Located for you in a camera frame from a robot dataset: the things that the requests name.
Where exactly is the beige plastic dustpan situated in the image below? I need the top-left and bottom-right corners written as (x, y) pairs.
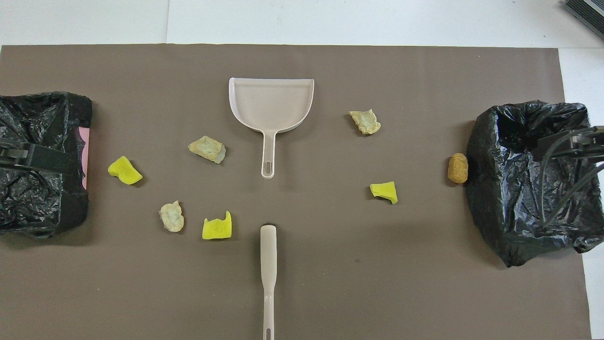
top-left (228, 77), bottom-right (315, 180)

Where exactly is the pale foam chunk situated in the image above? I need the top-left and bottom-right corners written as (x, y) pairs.
top-left (349, 109), bottom-right (381, 136)

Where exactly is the small yellow sponge wedge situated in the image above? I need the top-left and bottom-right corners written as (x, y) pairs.
top-left (369, 181), bottom-right (398, 204)

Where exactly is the beige foam chunk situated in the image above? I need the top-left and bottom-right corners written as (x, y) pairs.
top-left (188, 136), bottom-right (227, 164)

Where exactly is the notched yellow sponge piece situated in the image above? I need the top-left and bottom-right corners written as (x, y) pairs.
top-left (202, 211), bottom-right (233, 240)

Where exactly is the cream orange ridged foam piece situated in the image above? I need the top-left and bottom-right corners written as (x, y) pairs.
top-left (159, 200), bottom-right (185, 233)

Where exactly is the brown cork like piece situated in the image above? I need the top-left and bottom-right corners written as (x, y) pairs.
top-left (447, 153), bottom-right (469, 184)

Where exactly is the smooth yellow sponge piece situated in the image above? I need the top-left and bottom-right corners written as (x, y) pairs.
top-left (108, 155), bottom-right (143, 186)

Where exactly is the right black trash bag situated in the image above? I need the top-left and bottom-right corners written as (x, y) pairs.
top-left (465, 100), bottom-right (604, 268)

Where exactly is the black trash bag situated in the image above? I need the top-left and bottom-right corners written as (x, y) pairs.
top-left (0, 91), bottom-right (93, 238)
top-left (465, 100), bottom-right (604, 268)

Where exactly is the left black trash bag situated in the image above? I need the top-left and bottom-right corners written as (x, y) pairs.
top-left (0, 91), bottom-right (93, 238)

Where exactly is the brown paper table mat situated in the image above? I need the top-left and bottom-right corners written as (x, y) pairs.
top-left (0, 44), bottom-right (593, 340)

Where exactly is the grey ridged device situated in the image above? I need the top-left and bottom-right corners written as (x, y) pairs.
top-left (562, 0), bottom-right (604, 41)

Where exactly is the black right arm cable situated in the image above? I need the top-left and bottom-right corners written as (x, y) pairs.
top-left (539, 130), bottom-right (604, 223)

